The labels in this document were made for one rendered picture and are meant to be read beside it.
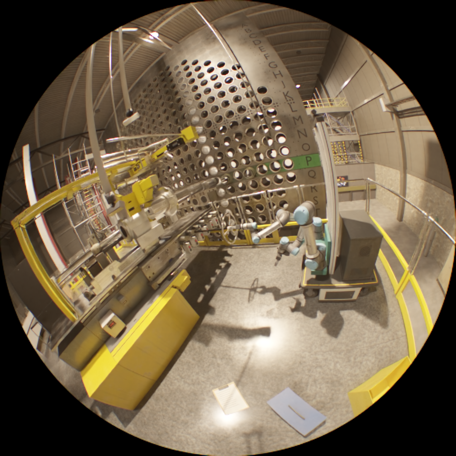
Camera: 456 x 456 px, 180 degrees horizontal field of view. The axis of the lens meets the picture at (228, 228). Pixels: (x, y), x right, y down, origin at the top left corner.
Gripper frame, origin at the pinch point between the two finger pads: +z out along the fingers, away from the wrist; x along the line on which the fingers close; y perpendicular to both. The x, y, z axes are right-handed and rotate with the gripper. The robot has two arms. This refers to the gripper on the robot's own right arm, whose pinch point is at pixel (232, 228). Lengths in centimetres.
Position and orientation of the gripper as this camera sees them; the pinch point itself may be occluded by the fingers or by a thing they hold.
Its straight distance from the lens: 176.1
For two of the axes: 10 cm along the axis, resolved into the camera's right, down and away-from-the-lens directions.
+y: 0.6, 9.9, -0.8
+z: -8.7, 0.9, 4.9
